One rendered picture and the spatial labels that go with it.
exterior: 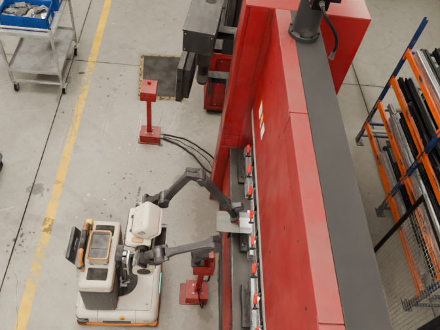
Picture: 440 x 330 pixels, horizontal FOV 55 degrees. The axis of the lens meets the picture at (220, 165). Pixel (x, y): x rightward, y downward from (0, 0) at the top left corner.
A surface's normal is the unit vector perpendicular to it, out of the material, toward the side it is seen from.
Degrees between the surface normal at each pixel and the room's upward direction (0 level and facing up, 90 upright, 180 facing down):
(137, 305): 0
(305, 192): 0
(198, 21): 1
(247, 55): 90
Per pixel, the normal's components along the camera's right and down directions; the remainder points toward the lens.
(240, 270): 0.12, -0.61
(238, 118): 0.00, 0.79
